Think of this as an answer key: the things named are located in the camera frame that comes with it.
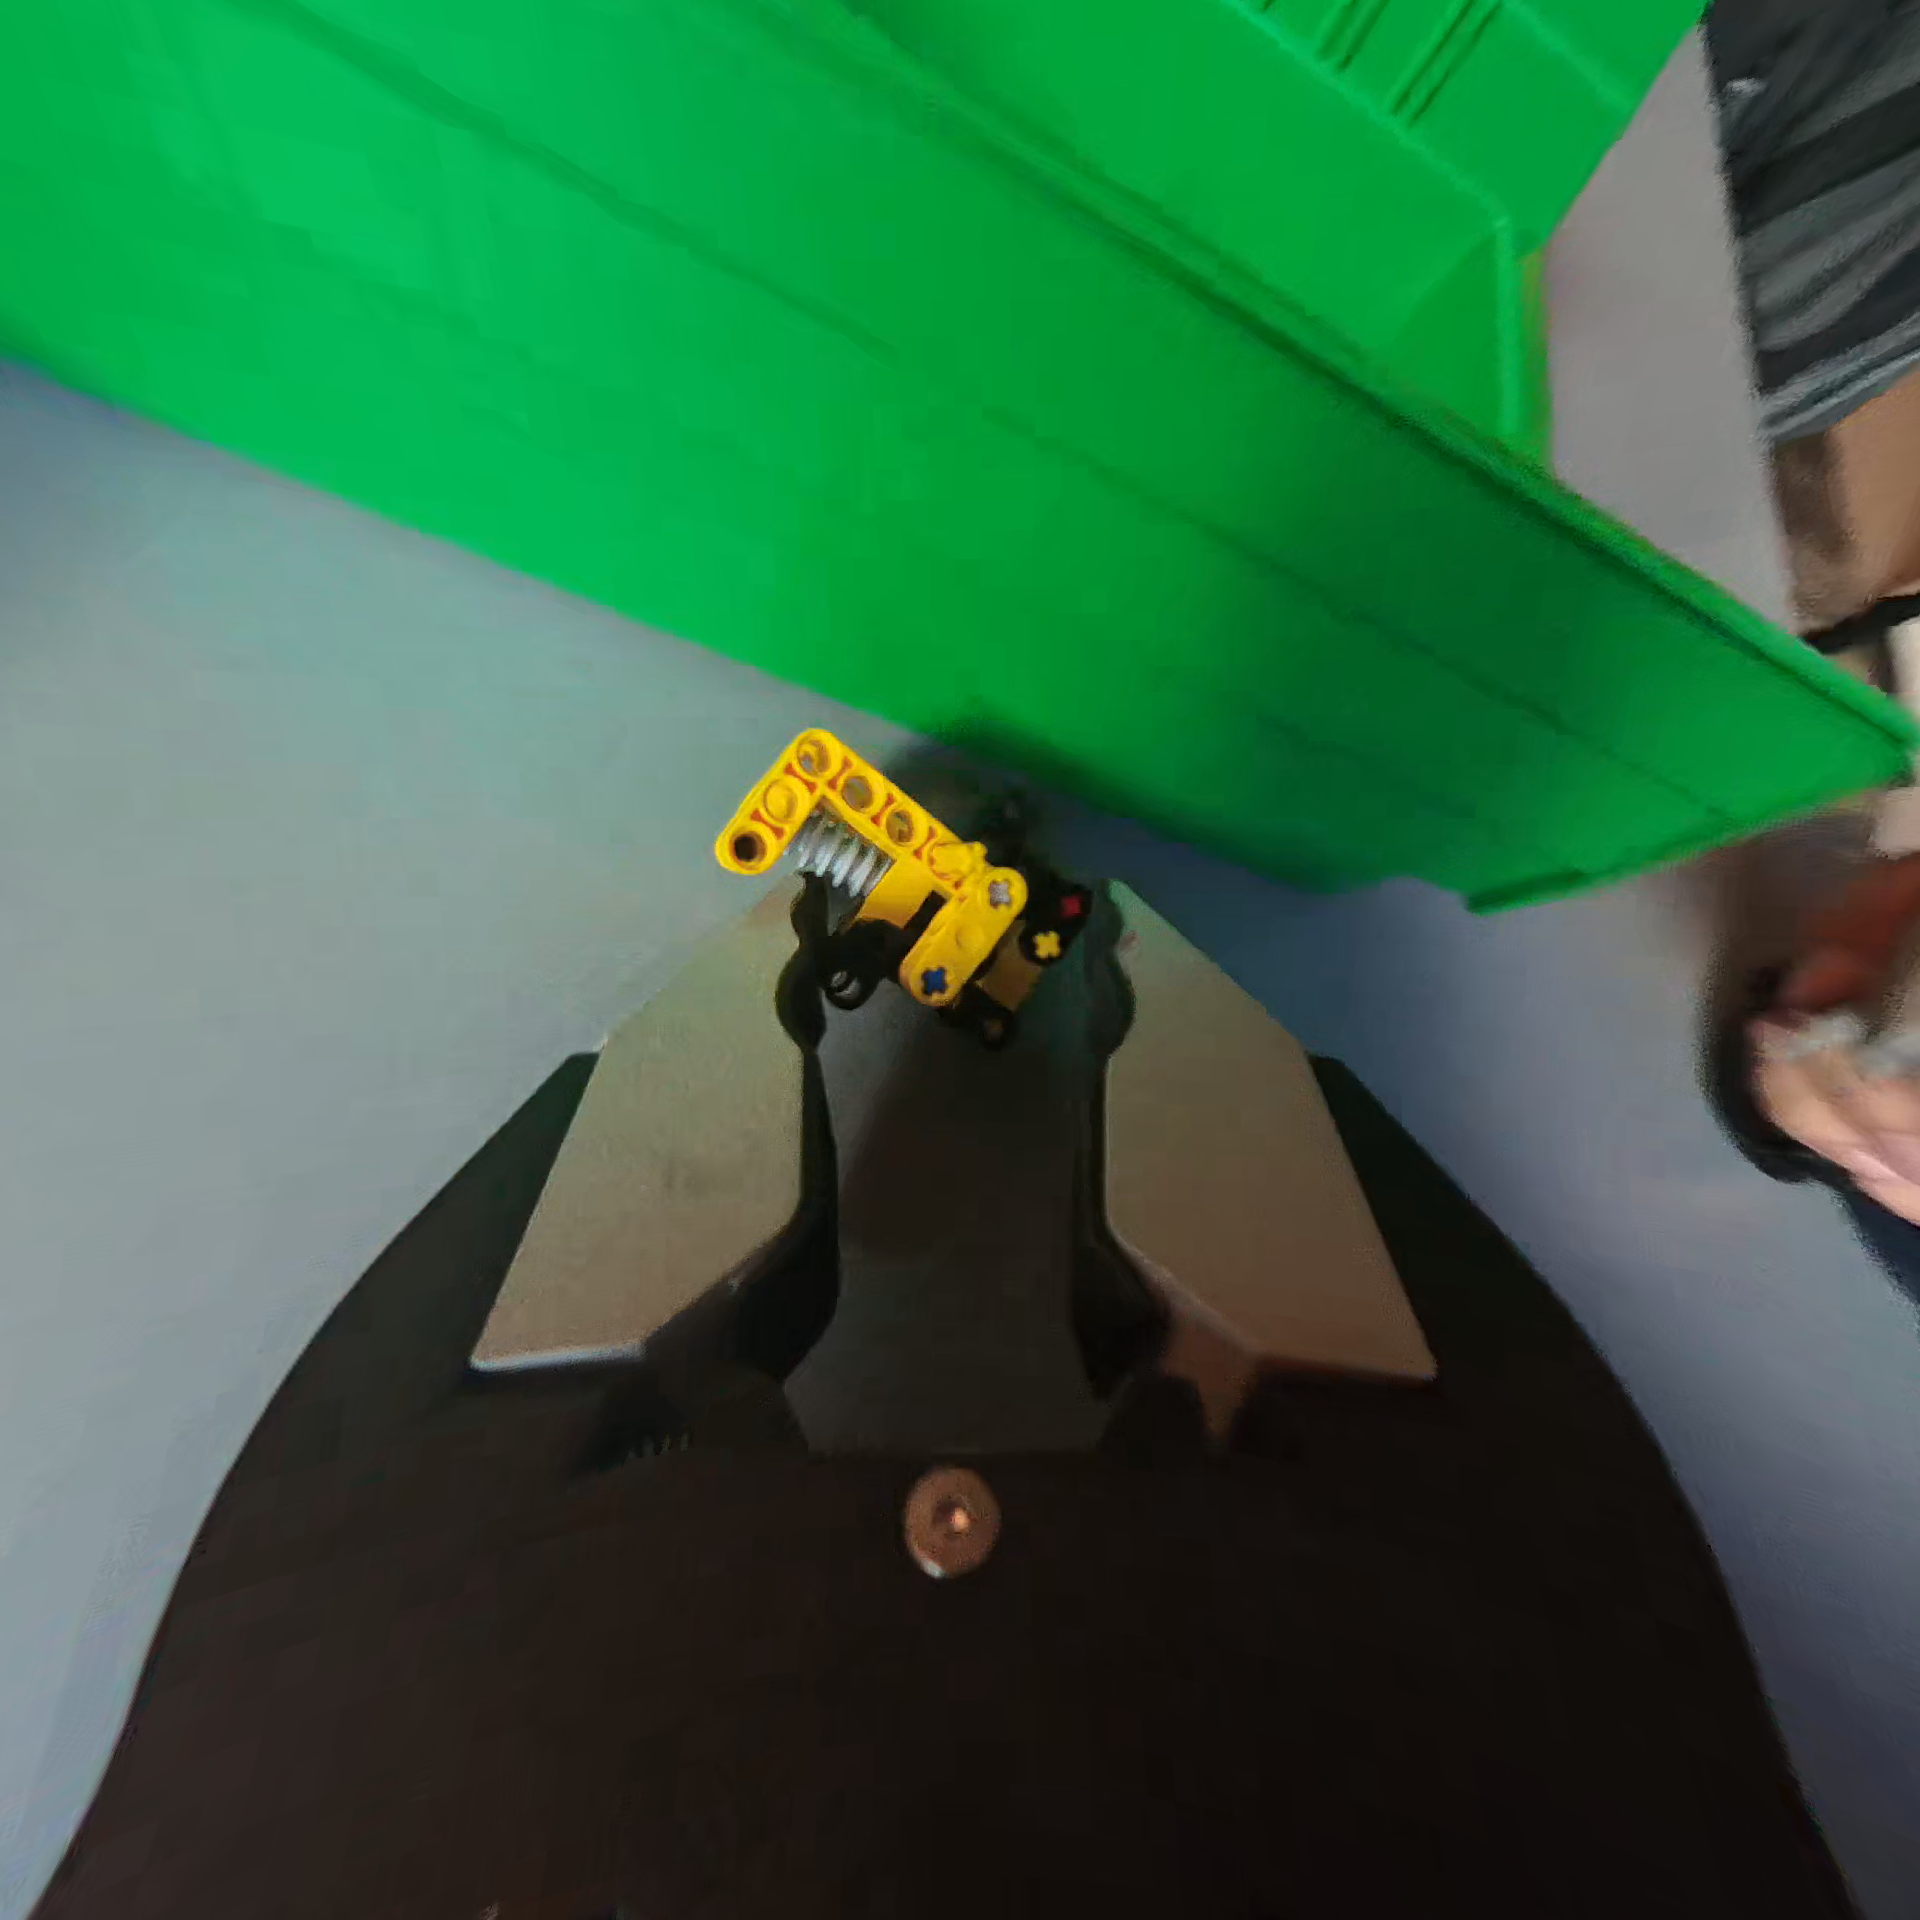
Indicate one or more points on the yellow black lego model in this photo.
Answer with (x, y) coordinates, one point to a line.
(901, 893)

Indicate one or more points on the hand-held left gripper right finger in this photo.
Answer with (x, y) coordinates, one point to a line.
(1261, 1200)

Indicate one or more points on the green storage bin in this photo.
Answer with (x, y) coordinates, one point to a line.
(751, 375)

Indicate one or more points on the person's right hand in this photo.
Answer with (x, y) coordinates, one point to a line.
(1861, 1126)

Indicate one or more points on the person's right forearm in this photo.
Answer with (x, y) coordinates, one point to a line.
(1894, 1253)

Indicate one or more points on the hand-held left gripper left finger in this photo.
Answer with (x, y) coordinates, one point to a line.
(661, 1200)

